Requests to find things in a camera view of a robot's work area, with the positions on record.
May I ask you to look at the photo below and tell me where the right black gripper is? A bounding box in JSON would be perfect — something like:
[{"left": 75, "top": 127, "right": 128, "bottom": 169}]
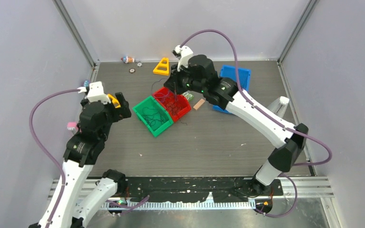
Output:
[{"left": 163, "top": 63, "right": 205, "bottom": 96}]

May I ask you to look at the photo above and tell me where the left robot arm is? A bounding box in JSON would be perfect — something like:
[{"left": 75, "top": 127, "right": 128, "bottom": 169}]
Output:
[{"left": 30, "top": 92, "right": 131, "bottom": 228}]

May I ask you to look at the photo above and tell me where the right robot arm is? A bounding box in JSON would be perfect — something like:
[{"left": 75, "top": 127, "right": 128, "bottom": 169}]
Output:
[{"left": 164, "top": 55, "right": 308, "bottom": 195}]

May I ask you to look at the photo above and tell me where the yellow triangle block near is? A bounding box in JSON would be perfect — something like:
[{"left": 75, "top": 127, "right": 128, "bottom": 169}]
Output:
[{"left": 107, "top": 94, "right": 121, "bottom": 108}]

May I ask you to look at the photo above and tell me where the yellow triangle block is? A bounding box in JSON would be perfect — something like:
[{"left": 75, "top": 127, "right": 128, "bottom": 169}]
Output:
[
  {"left": 107, "top": 94, "right": 121, "bottom": 108},
  {"left": 153, "top": 57, "right": 170, "bottom": 76}
]

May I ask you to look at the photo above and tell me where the green small toy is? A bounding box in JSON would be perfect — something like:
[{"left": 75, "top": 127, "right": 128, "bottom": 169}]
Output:
[{"left": 182, "top": 91, "right": 194, "bottom": 102}]

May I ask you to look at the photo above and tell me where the yellow triangle block far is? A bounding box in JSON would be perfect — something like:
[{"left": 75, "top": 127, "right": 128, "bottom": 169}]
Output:
[{"left": 153, "top": 57, "right": 170, "bottom": 76}]

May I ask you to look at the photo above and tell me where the red plastic bin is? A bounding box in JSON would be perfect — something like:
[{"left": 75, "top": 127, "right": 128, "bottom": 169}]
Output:
[{"left": 152, "top": 87, "right": 192, "bottom": 123}]

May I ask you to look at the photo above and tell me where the wooden block near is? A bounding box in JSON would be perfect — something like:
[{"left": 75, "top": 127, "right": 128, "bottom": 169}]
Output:
[{"left": 192, "top": 99, "right": 206, "bottom": 110}]

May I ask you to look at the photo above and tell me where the green plastic bin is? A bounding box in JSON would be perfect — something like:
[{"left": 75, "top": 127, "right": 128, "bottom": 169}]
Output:
[{"left": 133, "top": 96, "right": 174, "bottom": 137}]

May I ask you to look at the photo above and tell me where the small figurine toy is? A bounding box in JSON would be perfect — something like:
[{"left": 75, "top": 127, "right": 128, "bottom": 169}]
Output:
[{"left": 120, "top": 56, "right": 135, "bottom": 64}]

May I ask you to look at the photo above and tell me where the blue plastic bin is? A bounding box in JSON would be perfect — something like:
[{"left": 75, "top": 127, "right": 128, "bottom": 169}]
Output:
[{"left": 212, "top": 65, "right": 251, "bottom": 114}]

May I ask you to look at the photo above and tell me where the pink tape dispenser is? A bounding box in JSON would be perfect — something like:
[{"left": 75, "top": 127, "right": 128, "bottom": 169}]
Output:
[{"left": 67, "top": 122, "right": 78, "bottom": 131}]

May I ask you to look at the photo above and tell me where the white tape dispenser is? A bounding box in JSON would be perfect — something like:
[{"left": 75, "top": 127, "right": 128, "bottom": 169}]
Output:
[{"left": 267, "top": 96, "right": 290, "bottom": 118}]

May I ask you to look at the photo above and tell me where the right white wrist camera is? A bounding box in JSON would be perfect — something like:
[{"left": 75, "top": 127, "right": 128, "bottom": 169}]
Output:
[{"left": 173, "top": 45, "right": 193, "bottom": 72}]

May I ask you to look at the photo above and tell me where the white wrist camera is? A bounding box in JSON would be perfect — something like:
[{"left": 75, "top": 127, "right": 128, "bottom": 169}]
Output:
[
  {"left": 77, "top": 81, "right": 111, "bottom": 104},
  {"left": 173, "top": 45, "right": 193, "bottom": 72}
]

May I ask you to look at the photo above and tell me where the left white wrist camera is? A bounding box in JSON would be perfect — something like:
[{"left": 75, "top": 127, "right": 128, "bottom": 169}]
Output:
[{"left": 77, "top": 81, "right": 111, "bottom": 104}]

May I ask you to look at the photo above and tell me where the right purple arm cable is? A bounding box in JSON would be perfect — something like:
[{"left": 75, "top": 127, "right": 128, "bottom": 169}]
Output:
[{"left": 179, "top": 29, "right": 333, "bottom": 219}]

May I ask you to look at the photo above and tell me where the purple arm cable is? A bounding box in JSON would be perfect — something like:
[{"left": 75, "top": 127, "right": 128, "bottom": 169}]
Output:
[
  {"left": 29, "top": 88, "right": 152, "bottom": 228},
  {"left": 179, "top": 29, "right": 333, "bottom": 219}
]

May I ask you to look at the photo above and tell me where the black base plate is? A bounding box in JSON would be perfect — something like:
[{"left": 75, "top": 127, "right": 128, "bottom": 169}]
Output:
[{"left": 115, "top": 177, "right": 283, "bottom": 203}]

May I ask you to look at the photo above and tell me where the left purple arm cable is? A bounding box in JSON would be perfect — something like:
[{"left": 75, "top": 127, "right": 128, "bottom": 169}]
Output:
[{"left": 29, "top": 88, "right": 152, "bottom": 228}]

